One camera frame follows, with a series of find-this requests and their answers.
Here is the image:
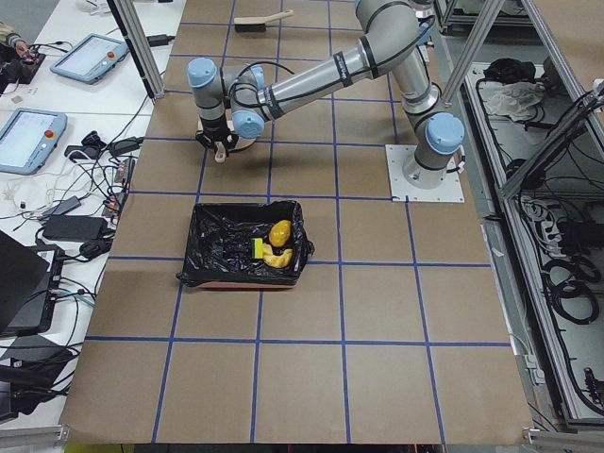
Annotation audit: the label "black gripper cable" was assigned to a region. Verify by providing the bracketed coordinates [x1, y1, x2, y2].
[228, 60, 294, 108]

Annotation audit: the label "bin with black bag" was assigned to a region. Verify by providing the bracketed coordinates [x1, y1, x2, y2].
[176, 200, 314, 289]

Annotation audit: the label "white crumpled cloth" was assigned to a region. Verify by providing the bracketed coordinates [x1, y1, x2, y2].
[485, 82, 545, 122]

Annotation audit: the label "beige hand brush black bristles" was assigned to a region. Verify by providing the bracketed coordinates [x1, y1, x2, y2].
[233, 9, 294, 32]

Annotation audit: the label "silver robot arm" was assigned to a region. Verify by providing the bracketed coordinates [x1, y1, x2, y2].
[187, 1, 465, 188]

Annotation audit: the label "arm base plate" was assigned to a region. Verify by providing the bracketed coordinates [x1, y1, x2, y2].
[385, 144, 464, 203]

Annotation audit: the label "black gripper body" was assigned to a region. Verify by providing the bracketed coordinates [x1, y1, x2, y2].
[195, 115, 238, 147]

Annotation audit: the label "teach pendant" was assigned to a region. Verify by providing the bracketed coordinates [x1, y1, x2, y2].
[1, 108, 67, 176]
[50, 33, 129, 84]

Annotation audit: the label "upper teach pendant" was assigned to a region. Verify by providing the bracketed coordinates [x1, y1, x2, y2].
[50, 33, 129, 84]

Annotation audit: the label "yellow green sponge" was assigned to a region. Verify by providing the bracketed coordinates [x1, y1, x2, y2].
[251, 238, 264, 260]

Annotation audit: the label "black laptop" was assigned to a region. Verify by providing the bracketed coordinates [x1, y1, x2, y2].
[1, 232, 65, 338]

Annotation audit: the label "black power adapter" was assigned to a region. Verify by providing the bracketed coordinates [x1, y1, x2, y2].
[42, 215, 107, 242]

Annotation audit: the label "aluminium frame post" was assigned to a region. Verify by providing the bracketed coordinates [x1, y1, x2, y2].
[107, 0, 165, 100]

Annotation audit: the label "beige plastic dustpan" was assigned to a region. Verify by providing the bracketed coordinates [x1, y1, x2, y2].
[194, 117, 256, 163]

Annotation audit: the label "lower teach pendant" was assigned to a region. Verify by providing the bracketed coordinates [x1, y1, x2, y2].
[1, 108, 67, 176]

